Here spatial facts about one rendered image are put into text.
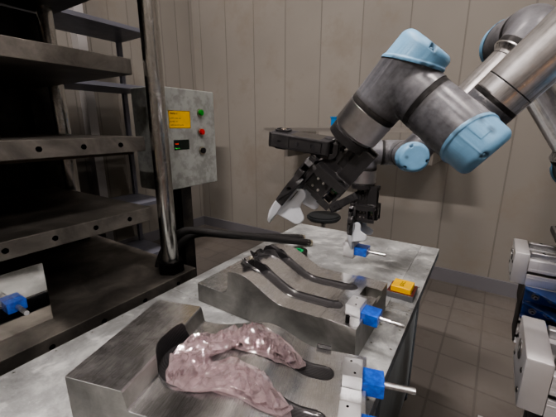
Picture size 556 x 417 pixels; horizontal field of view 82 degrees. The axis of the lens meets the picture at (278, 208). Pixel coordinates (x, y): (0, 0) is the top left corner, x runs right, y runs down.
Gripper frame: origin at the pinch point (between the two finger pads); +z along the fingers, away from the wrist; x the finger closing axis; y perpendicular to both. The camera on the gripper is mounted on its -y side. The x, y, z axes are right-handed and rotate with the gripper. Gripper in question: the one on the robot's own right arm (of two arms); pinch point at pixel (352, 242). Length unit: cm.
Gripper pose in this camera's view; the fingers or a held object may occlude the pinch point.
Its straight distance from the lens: 109.2
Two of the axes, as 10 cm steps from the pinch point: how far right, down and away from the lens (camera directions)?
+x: 5.4, -2.1, 8.1
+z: 0.0, 9.7, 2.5
